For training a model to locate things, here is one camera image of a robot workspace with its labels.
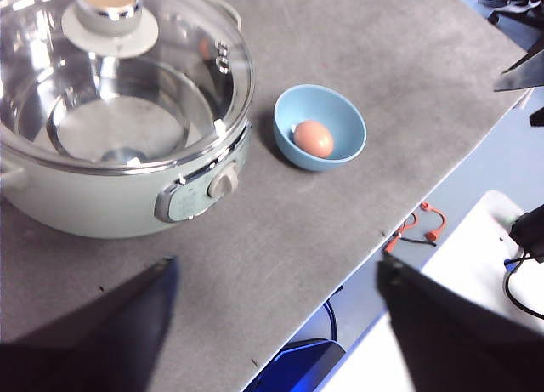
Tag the black plug device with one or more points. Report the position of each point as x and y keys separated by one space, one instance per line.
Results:
x=531 y=234

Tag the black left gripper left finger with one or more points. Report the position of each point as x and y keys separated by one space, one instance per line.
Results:
x=85 y=349

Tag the white platform block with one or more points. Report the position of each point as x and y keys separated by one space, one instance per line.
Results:
x=459 y=256

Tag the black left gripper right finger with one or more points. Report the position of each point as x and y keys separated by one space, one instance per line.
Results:
x=467 y=345

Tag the blue box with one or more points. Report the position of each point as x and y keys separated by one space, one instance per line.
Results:
x=306 y=366

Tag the glass lid with green knob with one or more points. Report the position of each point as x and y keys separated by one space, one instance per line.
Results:
x=108 y=9

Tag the pale green electric steamer pot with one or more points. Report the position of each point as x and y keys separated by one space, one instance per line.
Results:
x=106 y=209

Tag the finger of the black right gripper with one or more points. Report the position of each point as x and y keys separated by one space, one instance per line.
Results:
x=538 y=117
x=527 y=75

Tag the black swivel chair base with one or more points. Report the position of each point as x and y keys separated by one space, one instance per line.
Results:
x=514 y=1

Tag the brown egg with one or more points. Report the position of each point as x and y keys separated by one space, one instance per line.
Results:
x=314 y=139

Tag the blue ribbed bowl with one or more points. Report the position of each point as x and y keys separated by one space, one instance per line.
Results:
x=336 y=107

